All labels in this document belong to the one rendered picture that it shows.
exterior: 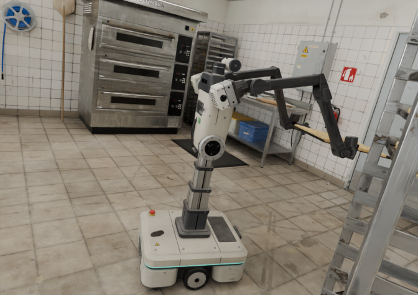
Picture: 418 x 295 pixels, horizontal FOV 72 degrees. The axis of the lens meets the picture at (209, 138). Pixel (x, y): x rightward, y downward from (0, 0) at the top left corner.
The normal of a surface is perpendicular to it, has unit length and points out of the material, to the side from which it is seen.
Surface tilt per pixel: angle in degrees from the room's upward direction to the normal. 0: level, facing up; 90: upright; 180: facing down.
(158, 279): 90
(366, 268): 90
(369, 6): 90
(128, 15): 90
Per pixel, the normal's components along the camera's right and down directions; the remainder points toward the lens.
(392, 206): -0.46, 0.15
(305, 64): -0.82, 0.00
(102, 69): 0.55, 0.32
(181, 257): 0.29, -0.66
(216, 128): 0.24, 0.48
